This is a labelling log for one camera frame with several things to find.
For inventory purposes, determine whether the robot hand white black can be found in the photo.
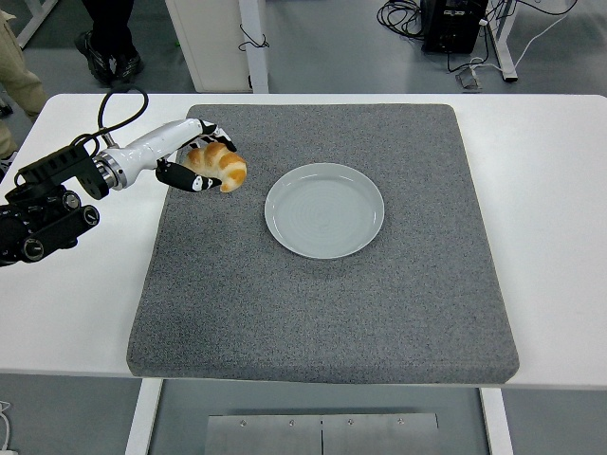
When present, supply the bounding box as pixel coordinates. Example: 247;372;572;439
111;118;238;193

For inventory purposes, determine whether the croissant bread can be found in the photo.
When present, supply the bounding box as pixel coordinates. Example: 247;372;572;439
182;141;248;193

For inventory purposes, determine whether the light grey round plate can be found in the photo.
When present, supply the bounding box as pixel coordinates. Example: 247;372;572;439
264;162;385;260

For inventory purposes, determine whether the grey metal plate with screws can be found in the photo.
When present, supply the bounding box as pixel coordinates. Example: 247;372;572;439
207;412;440;455

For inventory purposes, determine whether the white cabinet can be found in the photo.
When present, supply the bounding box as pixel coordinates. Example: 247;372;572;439
164;0;252;94

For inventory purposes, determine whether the person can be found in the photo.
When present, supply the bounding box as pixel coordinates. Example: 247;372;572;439
74;0;145;87
0;8;48;184

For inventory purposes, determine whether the grey square mat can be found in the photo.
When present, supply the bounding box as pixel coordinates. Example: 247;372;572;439
125;103;520;384

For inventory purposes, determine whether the white table leg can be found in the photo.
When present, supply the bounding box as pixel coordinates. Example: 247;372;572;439
123;378;165;455
478;386;516;455

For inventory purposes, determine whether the black computer case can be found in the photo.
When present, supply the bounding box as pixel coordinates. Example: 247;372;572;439
420;0;489;54

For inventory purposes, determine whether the small clear floor object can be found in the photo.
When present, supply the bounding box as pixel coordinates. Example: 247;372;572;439
454;64;483;91

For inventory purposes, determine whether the white desk leg with foot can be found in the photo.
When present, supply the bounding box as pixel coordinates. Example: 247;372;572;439
487;0;519;82

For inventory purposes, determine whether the white table post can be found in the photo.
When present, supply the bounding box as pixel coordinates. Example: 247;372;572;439
236;0;270;95

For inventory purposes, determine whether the thin black cable on post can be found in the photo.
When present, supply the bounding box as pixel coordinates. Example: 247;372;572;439
236;23;270;52

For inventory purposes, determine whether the white desk frame foot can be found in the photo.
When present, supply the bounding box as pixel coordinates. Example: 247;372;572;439
13;0;61;51

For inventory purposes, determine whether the black cable bundle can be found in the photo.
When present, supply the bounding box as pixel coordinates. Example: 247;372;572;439
377;0;426;40

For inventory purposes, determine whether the white cable on floor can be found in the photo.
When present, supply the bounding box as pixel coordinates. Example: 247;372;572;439
0;400;20;455

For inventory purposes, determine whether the long white cable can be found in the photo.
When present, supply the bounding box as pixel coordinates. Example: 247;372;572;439
514;0;578;70

